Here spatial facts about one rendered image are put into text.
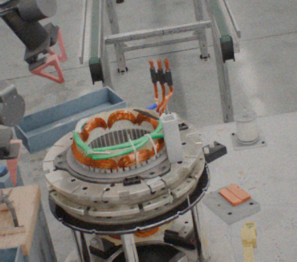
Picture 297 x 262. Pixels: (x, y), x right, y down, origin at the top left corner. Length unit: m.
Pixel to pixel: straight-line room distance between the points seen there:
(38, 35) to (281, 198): 0.69
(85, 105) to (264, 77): 2.45
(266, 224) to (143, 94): 2.53
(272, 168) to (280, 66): 2.38
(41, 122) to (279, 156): 0.63
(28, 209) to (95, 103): 0.49
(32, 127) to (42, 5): 0.35
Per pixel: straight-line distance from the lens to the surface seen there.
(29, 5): 1.69
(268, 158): 2.10
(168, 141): 1.50
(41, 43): 1.76
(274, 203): 1.93
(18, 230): 1.48
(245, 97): 4.12
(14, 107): 1.34
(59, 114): 1.92
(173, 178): 1.48
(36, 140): 1.81
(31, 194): 1.58
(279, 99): 4.07
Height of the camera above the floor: 1.88
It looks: 27 degrees down
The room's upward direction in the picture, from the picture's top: 10 degrees counter-clockwise
